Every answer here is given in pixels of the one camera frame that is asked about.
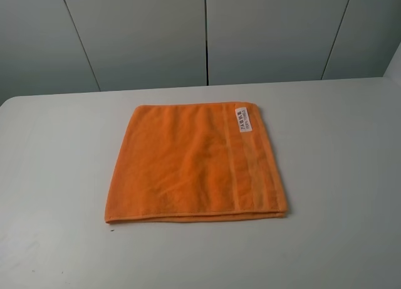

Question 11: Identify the orange towel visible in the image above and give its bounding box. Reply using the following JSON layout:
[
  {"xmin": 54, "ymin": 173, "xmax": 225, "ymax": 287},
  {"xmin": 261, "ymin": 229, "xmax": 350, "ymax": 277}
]
[{"xmin": 105, "ymin": 102, "xmax": 288, "ymax": 224}]

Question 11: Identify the white towel label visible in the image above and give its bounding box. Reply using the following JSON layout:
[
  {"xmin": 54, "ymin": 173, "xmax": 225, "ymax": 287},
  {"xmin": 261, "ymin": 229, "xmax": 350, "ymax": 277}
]
[{"xmin": 235, "ymin": 107, "xmax": 253, "ymax": 133}]

